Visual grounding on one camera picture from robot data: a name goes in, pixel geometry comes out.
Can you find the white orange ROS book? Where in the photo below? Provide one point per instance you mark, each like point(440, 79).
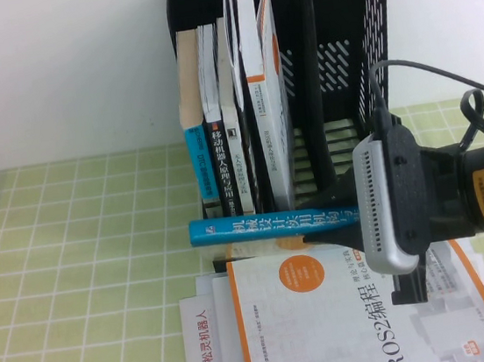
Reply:
point(270, 142)

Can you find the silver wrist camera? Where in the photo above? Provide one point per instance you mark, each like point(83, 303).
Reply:
point(374, 200)

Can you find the large white ROS2 book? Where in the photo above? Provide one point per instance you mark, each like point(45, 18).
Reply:
point(309, 336)

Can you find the light blue spine book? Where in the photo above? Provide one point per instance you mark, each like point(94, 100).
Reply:
point(199, 164)

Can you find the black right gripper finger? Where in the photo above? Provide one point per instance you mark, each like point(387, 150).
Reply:
point(340, 191)
point(351, 242)

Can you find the green checked tablecloth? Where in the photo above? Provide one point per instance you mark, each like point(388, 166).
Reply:
point(79, 254)

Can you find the white paper booklet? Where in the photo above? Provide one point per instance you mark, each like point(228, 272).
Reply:
point(226, 324)

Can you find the thin white brown booklet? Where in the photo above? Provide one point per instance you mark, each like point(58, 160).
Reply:
point(231, 36)

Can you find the white paper sheet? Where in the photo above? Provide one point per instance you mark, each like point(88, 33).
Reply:
point(204, 285)

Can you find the black spine robotics book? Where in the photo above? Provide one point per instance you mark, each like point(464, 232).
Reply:
point(222, 170)

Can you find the white spine thin book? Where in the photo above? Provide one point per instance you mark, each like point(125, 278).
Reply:
point(239, 168)

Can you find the blue spine mechanisms book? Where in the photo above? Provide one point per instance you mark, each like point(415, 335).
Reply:
point(252, 228)

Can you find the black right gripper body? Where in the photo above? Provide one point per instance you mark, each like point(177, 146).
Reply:
point(442, 191)

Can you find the white booklet with red text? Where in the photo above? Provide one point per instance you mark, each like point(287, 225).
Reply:
point(202, 340)

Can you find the black plastic book holder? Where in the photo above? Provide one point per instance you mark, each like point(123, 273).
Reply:
point(306, 93)

